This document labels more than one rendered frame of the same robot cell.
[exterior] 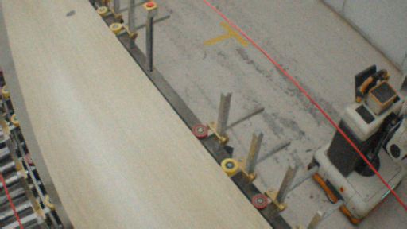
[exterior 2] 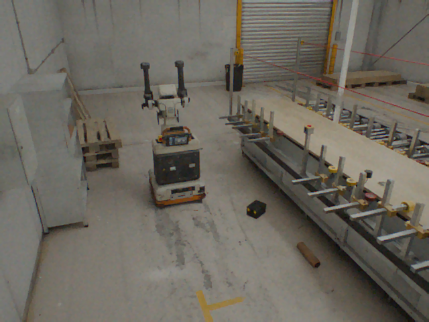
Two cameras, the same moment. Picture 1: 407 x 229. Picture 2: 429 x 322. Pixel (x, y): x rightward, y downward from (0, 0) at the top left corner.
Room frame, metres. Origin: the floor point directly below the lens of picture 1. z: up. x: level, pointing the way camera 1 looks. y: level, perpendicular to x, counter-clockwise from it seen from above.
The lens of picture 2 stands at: (5.16, 0.50, 2.26)
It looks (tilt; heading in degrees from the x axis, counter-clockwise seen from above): 26 degrees down; 200
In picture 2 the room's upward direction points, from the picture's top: straight up
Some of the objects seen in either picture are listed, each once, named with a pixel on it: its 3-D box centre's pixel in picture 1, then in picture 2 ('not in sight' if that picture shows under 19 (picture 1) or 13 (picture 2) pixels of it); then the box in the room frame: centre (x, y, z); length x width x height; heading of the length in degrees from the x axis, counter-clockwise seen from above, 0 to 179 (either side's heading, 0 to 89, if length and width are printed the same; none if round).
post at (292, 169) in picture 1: (282, 192); (253, 116); (1.12, -0.40, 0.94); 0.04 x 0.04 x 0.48; 38
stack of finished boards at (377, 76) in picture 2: not in sight; (360, 77); (-6.03, 1.32, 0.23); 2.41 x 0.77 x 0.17; 130
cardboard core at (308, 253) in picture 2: not in sight; (308, 254); (2.49, 0.53, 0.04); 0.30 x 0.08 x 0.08; 38
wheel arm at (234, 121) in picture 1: (230, 123); (264, 139); (1.61, -0.15, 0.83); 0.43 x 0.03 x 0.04; 128
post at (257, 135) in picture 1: (250, 162); (261, 125); (1.32, -0.25, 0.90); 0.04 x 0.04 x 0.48; 38
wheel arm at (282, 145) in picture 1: (258, 159); (255, 135); (1.41, -0.30, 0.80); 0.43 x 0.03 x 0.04; 128
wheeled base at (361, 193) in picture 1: (360, 170); (175, 182); (1.82, -1.23, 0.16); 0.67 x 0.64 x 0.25; 38
